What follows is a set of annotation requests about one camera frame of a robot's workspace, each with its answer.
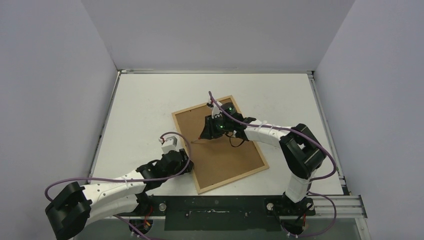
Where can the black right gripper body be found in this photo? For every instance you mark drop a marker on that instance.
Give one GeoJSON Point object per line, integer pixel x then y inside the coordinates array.
{"type": "Point", "coordinates": [208, 127]}

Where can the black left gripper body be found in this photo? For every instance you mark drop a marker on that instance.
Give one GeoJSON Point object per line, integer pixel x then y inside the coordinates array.
{"type": "Point", "coordinates": [181, 166]}

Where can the wooden picture frame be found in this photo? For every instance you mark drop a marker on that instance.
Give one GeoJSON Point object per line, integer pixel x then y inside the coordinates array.
{"type": "Point", "coordinates": [220, 161]}

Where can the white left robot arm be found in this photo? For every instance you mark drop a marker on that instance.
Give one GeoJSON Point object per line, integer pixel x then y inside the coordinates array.
{"type": "Point", "coordinates": [77, 206]}

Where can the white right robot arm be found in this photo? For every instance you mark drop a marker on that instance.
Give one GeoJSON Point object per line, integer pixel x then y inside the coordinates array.
{"type": "Point", "coordinates": [298, 144]}

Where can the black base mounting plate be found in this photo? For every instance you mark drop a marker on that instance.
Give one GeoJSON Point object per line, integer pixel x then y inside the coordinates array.
{"type": "Point", "coordinates": [224, 213]}

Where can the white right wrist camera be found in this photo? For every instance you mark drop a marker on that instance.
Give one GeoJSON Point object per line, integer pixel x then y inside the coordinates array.
{"type": "Point", "coordinates": [214, 107]}

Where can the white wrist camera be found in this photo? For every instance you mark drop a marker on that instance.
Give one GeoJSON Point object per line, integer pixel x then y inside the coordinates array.
{"type": "Point", "coordinates": [214, 107]}
{"type": "Point", "coordinates": [168, 144]}

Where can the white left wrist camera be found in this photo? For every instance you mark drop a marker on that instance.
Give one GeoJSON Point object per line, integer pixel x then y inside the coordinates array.
{"type": "Point", "coordinates": [168, 144]}

